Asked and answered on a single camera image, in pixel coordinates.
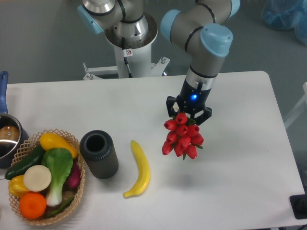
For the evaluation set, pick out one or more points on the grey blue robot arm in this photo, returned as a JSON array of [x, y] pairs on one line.
[[199, 32]]

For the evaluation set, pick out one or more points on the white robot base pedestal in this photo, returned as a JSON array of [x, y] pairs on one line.
[[132, 44]]

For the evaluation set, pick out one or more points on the yellow bell pepper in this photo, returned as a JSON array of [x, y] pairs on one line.
[[17, 187]]

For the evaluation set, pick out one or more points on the yellow squash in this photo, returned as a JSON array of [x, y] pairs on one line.
[[51, 140]]

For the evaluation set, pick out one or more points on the dark grey ribbed vase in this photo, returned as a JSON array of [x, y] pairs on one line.
[[97, 149]]

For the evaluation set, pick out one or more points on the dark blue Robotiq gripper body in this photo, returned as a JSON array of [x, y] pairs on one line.
[[192, 100]]

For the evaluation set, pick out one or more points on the blue handled saucepan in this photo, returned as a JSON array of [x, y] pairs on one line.
[[12, 134]]

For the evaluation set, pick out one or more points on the white round radish slice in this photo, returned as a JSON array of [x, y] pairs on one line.
[[37, 178]]

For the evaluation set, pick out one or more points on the yellow banana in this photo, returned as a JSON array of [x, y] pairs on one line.
[[144, 171]]

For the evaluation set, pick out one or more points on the dark green cucumber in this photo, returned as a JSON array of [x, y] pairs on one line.
[[33, 158]]

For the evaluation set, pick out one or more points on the red tulip bouquet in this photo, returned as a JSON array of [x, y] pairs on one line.
[[183, 138]]

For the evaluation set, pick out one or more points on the orange fruit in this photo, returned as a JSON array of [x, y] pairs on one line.
[[32, 205]]

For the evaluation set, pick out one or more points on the green bok choy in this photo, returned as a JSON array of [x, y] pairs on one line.
[[59, 161]]

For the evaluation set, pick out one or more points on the green chili pepper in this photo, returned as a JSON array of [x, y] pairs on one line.
[[60, 209]]

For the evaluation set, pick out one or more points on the white frame at right edge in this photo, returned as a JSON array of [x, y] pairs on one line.
[[297, 109]]

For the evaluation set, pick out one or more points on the blue plastic bag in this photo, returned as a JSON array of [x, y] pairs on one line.
[[286, 15]]

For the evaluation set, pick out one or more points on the black device at table edge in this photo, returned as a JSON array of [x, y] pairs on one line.
[[299, 206]]

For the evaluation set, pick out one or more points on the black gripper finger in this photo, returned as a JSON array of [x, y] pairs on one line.
[[170, 102], [206, 114]]

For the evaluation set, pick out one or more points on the woven wicker basket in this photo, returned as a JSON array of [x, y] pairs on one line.
[[25, 149]]

